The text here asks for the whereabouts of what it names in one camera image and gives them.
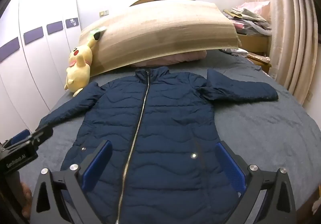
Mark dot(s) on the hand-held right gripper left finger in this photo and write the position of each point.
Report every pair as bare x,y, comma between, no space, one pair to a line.
96,166

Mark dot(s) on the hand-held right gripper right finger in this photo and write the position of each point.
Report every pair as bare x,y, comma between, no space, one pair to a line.
232,167

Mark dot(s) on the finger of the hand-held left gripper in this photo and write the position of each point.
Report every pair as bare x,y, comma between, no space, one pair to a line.
43,133
20,136

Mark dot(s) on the navy puffer jacket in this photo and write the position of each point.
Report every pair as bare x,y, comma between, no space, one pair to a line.
163,126

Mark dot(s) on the pile of clothes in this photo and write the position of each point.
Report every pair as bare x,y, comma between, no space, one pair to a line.
248,18

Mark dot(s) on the person's left hand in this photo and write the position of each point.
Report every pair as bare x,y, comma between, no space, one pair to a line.
26,196

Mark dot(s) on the grey bed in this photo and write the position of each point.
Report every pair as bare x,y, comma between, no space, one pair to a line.
263,126

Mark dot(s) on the white wardrobe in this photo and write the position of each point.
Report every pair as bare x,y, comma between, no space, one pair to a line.
37,76

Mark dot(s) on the yellow plush toy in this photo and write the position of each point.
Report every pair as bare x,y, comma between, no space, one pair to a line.
79,68

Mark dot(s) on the crumpled light cloth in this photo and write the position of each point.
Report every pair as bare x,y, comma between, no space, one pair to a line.
235,52

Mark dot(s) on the small green item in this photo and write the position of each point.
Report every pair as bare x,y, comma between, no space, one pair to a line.
97,30

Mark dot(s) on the pink pillow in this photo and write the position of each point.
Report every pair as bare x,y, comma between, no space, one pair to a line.
175,59

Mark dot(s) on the wooden bedside table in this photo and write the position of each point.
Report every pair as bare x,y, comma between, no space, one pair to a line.
250,43

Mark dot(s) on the beige curtain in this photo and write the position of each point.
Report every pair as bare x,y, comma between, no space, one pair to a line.
288,25

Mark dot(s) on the wall socket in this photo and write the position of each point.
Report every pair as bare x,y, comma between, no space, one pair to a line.
104,13

